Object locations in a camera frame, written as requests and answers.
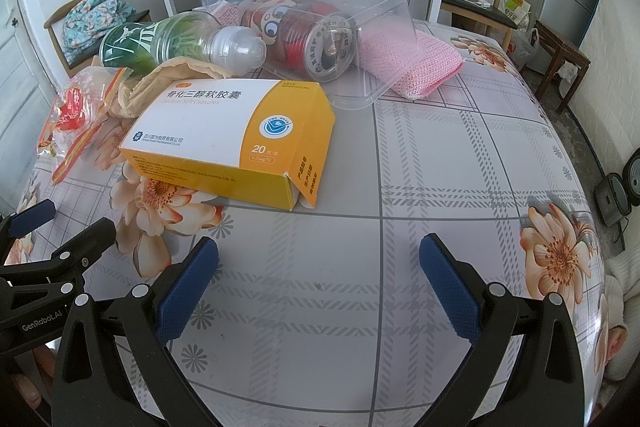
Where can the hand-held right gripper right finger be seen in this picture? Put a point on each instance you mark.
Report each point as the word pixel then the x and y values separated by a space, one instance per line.
pixel 450 292

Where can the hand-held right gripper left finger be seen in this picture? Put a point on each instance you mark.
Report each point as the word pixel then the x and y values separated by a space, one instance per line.
pixel 187 289

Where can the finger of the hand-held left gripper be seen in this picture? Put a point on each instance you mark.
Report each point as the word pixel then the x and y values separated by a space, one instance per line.
pixel 31 215
pixel 85 239

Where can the beige paper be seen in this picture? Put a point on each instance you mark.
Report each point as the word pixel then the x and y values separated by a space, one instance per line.
pixel 150 83

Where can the person's left hand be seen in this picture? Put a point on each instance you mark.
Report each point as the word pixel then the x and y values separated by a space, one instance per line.
pixel 34 372

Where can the white panelled door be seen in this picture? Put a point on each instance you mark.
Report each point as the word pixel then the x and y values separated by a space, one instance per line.
pixel 15 107

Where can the red clear snack wrapper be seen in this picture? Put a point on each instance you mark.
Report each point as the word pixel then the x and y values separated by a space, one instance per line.
pixel 75 112

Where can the floral plaid tablecloth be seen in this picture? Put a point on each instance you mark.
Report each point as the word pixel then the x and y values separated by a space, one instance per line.
pixel 425 167

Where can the yellow white medicine box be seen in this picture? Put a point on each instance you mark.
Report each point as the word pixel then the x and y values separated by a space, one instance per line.
pixel 210 127

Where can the white fleece cloth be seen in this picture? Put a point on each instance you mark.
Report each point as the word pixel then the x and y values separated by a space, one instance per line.
pixel 625 287

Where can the black square appliance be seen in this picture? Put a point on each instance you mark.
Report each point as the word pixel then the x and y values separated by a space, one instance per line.
pixel 612 199

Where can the teal floral cloth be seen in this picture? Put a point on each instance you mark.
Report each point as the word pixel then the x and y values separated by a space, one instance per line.
pixel 95 19

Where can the green plastic bottle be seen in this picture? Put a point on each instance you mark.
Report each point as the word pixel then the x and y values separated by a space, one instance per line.
pixel 150 39

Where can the black round appliance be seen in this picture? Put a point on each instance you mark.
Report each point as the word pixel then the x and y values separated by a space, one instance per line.
pixel 634 179

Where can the pink sponge cloth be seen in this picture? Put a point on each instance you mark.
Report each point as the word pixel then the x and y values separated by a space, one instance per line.
pixel 430 62

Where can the clear bag with pink print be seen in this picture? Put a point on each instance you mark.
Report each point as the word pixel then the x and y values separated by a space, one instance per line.
pixel 227 12

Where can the dark wooden stool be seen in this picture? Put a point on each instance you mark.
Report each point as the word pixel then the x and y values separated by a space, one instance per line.
pixel 560 47

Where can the red cartoon print can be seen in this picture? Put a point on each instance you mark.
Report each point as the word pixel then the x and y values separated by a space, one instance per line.
pixel 295 34

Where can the yellow white shopping bag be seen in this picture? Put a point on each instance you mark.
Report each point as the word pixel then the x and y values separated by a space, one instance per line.
pixel 515 7

